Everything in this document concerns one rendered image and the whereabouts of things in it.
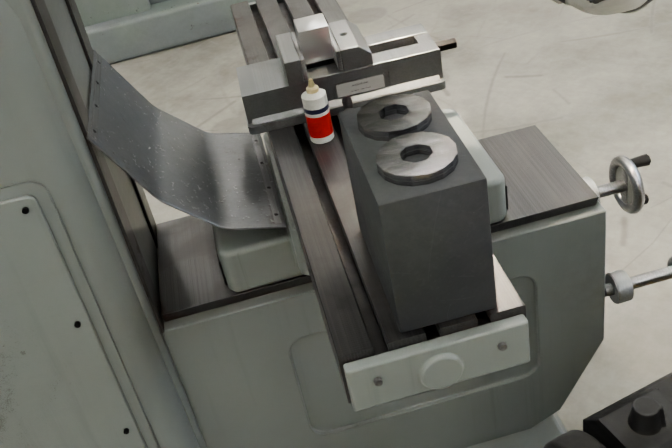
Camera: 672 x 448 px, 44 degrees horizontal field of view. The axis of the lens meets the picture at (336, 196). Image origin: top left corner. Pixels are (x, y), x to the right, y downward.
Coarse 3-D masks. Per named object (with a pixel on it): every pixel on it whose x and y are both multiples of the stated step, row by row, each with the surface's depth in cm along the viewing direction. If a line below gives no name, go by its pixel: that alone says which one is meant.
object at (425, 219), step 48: (384, 96) 103; (432, 96) 104; (384, 144) 94; (432, 144) 93; (384, 192) 89; (432, 192) 88; (480, 192) 89; (384, 240) 90; (432, 240) 91; (480, 240) 92; (384, 288) 102; (432, 288) 95; (480, 288) 96
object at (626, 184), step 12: (624, 156) 161; (648, 156) 160; (612, 168) 165; (624, 168) 159; (636, 168) 158; (588, 180) 160; (612, 180) 167; (624, 180) 162; (636, 180) 157; (600, 192) 161; (612, 192) 162; (624, 192) 163; (636, 192) 158; (624, 204) 164; (636, 204) 159
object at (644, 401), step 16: (656, 384) 128; (624, 400) 127; (640, 400) 119; (656, 400) 123; (592, 416) 126; (608, 416) 122; (624, 416) 122; (640, 416) 117; (656, 416) 117; (592, 432) 125; (608, 432) 121; (624, 432) 120; (640, 432) 119; (656, 432) 118
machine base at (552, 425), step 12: (552, 420) 174; (528, 432) 172; (540, 432) 172; (552, 432) 171; (564, 432) 175; (480, 444) 172; (492, 444) 171; (504, 444) 171; (516, 444) 170; (528, 444) 170; (540, 444) 169
